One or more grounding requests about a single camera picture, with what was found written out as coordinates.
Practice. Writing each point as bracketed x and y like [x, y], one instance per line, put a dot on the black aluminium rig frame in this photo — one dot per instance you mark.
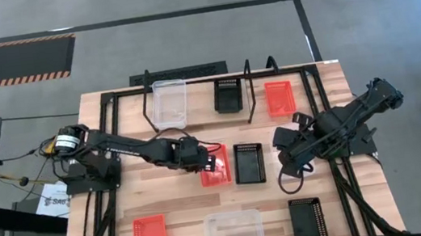
[197, 82]

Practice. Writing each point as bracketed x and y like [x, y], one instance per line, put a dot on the black curved hook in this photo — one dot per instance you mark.
[270, 61]

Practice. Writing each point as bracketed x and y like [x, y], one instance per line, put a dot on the black slotted plastic basket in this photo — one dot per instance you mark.
[228, 99]
[308, 223]
[249, 166]

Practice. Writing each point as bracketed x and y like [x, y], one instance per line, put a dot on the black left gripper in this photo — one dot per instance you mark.
[193, 155]

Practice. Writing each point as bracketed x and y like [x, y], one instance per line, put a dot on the black perforated strip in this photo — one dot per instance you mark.
[188, 73]

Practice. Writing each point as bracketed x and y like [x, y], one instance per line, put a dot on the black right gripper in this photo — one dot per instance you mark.
[299, 139]

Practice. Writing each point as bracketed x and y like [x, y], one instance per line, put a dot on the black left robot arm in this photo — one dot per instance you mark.
[124, 145]

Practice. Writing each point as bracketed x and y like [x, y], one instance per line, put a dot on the white printed paper sheet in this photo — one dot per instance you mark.
[56, 201]

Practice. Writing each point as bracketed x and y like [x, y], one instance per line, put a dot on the black mat, hazard stripes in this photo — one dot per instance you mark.
[7, 63]

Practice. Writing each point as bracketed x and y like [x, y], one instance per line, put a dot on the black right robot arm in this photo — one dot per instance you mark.
[363, 104]

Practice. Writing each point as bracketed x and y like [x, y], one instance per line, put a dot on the yellow connector plug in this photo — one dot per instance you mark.
[50, 149]

